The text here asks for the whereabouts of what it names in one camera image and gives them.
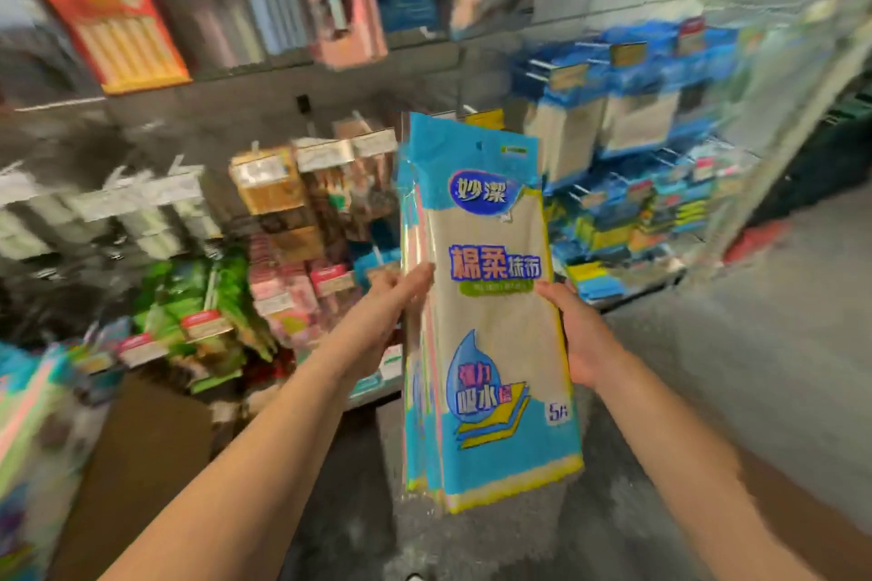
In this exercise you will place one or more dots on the person's left hand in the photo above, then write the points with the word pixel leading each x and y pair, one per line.
pixel 382 329

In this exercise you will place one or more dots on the row of chopstick packets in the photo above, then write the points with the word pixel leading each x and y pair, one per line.
pixel 116 22

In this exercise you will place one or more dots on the person's right hand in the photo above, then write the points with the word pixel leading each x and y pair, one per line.
pixel 593 349

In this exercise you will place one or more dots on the blue steel-cloth packets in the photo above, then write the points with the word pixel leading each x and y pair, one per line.
pixel 716 77

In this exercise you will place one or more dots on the colourful sponge packets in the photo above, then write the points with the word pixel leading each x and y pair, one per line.
pixel 41 465

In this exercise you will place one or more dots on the yellow green sponge packets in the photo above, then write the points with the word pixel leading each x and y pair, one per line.
pixel 593 277

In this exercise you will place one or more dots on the striped sponge packets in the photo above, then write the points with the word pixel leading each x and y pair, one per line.
pixel 681 213

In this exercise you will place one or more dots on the blue antibacterial cloth packets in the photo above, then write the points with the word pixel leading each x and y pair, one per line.
pixel 559 138

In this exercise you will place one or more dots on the hanging green packets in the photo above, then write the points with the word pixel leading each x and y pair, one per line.
pixel 177 295

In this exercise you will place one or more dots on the dark green goods pile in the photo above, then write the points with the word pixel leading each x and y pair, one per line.
pixel 831 152

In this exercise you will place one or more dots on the brown cardboard box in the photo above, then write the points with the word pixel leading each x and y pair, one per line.
pixel 136 465

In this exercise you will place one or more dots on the row of white price tags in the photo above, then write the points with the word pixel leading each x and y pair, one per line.
pixel 109 202

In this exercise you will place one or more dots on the person's right forearm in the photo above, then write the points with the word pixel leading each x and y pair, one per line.
pixel 695 479

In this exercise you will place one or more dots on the grey chopstick display rack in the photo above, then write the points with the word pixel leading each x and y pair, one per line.
pixel 205 111

